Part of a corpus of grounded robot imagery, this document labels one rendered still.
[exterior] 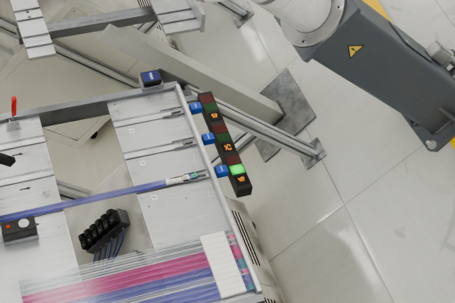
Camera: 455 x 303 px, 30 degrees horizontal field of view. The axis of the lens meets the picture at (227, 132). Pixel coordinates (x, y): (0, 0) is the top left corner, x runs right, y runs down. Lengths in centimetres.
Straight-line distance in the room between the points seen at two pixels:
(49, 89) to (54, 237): 138
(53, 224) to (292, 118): 117
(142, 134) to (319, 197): 81
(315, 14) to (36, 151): 78
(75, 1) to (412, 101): 126
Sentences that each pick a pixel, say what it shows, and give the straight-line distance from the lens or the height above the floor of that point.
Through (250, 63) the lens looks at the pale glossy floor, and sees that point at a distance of 319.
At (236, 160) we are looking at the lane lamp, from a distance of 220.
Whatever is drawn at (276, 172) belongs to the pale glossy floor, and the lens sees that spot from 295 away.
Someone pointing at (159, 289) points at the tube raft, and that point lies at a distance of 195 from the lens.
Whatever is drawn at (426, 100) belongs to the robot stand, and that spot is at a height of 19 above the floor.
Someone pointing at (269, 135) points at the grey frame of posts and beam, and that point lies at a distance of 267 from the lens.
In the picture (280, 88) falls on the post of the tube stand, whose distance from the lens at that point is 304.
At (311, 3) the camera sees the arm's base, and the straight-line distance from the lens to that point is 203.
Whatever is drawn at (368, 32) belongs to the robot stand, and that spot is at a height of 59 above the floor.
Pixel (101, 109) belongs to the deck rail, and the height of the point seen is 85.
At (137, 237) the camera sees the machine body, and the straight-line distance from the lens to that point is 243.
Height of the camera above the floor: 225
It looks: 46 degrees down
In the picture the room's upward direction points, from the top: 66 degrees counter-clockwise
